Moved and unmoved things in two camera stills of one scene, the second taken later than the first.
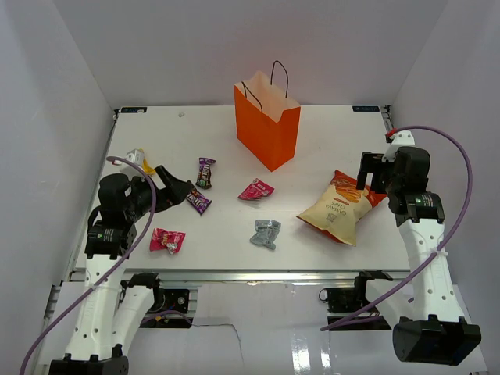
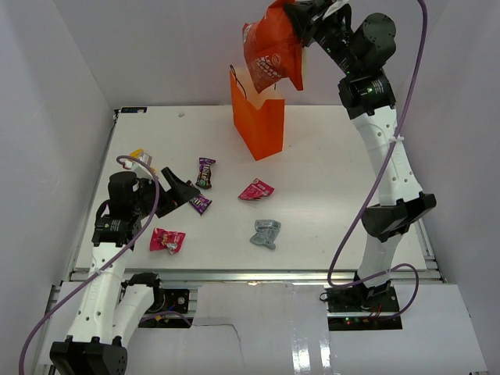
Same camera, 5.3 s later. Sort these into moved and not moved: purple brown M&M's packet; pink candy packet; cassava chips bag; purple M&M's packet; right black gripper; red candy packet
Moved: right black gripper; cassava chips bag
Not moved: pink candy packet; red candy packet; purple brown M&M's packet; purple M&M's packet
